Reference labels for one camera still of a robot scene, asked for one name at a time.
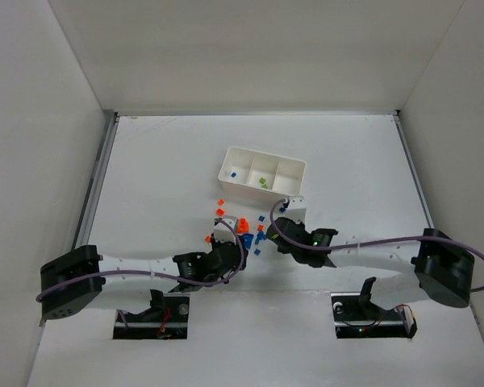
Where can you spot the large orange round lego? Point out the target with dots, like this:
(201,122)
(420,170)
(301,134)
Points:
(243,226)

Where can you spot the white three-compartment container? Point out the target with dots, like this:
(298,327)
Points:
(284,175)

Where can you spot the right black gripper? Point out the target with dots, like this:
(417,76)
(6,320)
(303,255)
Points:
(278,229)

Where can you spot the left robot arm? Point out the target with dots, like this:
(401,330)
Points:
(84,279)

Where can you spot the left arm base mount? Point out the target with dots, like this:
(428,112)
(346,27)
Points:
(166,319)

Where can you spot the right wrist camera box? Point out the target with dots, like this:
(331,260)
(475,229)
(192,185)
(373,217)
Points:
(296,209)

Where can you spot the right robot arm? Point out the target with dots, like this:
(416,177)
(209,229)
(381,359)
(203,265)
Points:
(434,269)

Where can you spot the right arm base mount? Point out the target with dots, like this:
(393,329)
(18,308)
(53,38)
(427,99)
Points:
(356,317)

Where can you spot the large blue arch lego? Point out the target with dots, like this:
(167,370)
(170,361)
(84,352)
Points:
(247,240)

